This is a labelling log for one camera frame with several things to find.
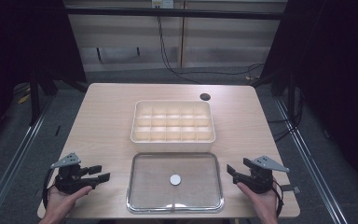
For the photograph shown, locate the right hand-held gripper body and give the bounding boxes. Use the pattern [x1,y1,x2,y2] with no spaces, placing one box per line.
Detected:
[233,155,291,195]

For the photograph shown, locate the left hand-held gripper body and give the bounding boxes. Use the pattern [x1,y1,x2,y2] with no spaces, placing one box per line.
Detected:
[49,152,100,194]

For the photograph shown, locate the person's left hand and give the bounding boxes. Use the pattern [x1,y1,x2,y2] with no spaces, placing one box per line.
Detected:
[41,185,93,220]

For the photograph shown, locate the person's right hand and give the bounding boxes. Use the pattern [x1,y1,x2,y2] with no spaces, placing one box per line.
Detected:
[236,181,279,218]

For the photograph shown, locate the clear plastic box lid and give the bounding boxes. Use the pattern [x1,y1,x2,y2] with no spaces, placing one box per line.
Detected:
[126,151,225,215]

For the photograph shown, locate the white compartment storage box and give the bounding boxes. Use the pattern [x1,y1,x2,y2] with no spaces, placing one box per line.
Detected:
[130,100,216,154]

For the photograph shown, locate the black metal stand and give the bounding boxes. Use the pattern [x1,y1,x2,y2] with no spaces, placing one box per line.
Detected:
[28,74,42,126]

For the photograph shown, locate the yellow object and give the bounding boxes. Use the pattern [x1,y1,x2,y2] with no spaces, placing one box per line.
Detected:
[17,93,32,105]

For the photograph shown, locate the black curtain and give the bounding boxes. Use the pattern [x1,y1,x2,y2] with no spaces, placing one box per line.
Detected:
[0,0,88,150]
[259,0,358,197]

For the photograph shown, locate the black horizontal metal bar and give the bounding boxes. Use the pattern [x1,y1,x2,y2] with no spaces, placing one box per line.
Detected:
[64,7,285,21]

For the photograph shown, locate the left hand-held gripper cable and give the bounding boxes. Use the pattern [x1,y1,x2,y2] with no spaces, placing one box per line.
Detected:
[42,168,56,210]

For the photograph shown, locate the hand-held gripper cable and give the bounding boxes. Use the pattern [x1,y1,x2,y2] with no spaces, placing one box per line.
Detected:
[42,168,56,210]
[271,177,284,218]

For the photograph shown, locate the right hand-held gripper cable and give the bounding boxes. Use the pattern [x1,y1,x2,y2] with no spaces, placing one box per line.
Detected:
[271,177,284,218]

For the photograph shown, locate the grey strap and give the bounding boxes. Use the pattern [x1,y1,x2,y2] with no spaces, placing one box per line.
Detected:
[281,184,301,194]

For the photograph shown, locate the black floor cables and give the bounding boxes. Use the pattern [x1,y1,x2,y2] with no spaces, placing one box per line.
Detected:
[267,90,306,144]

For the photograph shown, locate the metal floor rail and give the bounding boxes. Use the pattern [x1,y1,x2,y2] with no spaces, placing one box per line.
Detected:
[0,96,55,224]
[274,98,351,224]

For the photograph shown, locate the black hanging power cable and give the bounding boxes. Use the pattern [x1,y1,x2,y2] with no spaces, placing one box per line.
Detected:
[157,7,202,85]

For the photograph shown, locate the white wall socket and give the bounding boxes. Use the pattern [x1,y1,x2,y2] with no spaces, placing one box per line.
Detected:
[151,0,174,9]

